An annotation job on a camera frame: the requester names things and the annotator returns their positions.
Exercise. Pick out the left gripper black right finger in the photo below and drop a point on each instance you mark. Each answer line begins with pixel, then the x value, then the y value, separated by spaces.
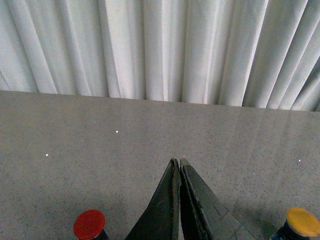
pixel 203 216

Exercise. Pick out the yellow push button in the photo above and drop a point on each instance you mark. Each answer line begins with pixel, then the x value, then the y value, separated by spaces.
pixel 300 224

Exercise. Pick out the white pleated curtain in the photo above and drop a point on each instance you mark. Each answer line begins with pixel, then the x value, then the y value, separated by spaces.
pixel 246 53

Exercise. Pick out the red push button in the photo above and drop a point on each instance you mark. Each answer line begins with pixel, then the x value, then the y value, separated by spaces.
pixel 90 225

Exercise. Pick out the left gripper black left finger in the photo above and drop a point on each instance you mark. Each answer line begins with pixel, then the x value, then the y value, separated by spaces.
pixel 160 220

